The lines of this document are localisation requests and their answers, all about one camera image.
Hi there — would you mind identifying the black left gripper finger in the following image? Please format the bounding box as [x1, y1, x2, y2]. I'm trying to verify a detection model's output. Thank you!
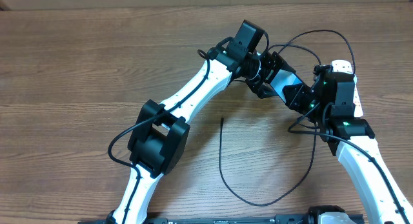
[247, 83, 277, 99]
[272, 51, 296, 73]

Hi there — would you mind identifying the Galaxy smartphone blue screen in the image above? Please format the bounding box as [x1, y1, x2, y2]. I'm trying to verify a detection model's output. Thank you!
[270, 70, 303, 103]

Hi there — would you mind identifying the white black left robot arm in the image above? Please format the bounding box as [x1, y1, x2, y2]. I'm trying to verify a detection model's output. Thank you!
[105, 37, 294, 223]

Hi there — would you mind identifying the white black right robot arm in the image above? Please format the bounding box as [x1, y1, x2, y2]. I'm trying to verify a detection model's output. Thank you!
[270, 60, 412, 223]

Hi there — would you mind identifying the white power strip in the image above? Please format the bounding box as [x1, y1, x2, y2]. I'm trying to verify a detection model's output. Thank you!
[330, 59, 364, 118]

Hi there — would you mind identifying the black charger cable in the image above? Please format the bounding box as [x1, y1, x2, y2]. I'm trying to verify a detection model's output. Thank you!
[219, 29, 356, 207]

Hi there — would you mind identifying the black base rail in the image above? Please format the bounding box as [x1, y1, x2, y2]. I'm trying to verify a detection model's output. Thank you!
[77, 205, 365, 224]

